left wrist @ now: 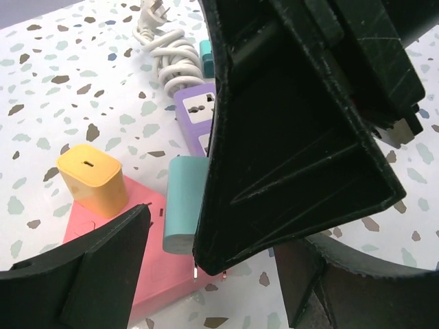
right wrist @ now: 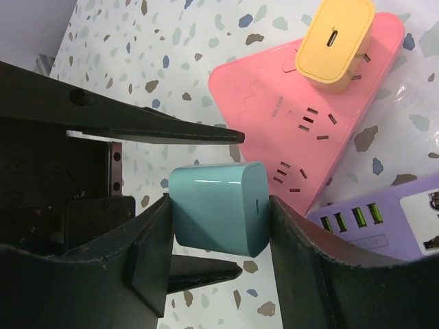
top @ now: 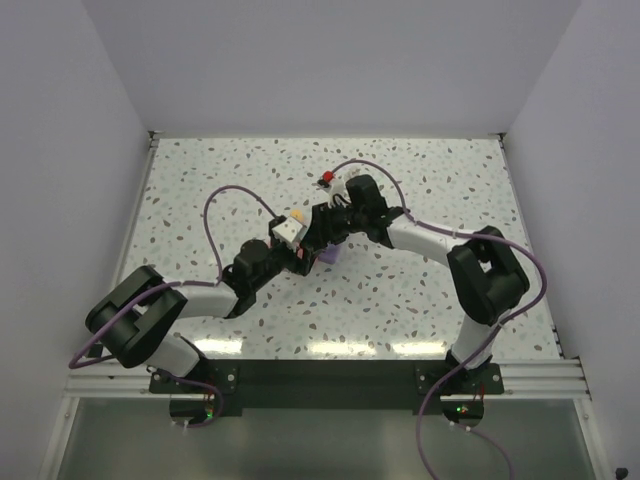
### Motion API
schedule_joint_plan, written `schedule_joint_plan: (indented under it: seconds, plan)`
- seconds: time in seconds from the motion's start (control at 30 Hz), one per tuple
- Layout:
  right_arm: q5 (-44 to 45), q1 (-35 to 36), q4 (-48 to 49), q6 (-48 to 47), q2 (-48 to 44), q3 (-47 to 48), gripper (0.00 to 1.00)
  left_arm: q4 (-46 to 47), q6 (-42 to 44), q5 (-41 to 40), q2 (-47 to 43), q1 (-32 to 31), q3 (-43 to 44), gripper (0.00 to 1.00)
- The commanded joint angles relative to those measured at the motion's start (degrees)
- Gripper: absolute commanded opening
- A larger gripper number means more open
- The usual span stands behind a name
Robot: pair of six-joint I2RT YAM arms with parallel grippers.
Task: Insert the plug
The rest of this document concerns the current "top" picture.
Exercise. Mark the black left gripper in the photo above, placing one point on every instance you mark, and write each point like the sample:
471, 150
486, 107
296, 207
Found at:
289, 253

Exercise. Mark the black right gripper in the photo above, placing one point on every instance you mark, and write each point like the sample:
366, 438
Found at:
322, 231

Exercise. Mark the yellow plug adapter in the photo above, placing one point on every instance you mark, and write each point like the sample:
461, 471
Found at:
296, 214

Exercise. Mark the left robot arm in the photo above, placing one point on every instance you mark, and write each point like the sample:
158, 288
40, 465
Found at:
133, 321

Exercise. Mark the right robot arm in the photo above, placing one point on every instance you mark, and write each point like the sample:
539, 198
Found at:
489, 281

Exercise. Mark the purple power strip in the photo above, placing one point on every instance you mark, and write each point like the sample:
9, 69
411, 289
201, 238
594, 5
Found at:
330, 255

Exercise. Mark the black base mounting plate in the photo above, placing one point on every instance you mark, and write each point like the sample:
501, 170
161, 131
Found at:
325, 387

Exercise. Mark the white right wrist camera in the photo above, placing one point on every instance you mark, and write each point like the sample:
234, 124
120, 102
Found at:
337, 192

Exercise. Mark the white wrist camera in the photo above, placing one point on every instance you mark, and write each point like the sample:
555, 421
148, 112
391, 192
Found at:
291, 231
337, 192

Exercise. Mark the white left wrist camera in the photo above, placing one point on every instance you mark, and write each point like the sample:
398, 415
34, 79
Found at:
291, 231

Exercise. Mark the aluminium front rail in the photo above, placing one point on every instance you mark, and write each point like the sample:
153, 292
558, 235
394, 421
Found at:
529, 380

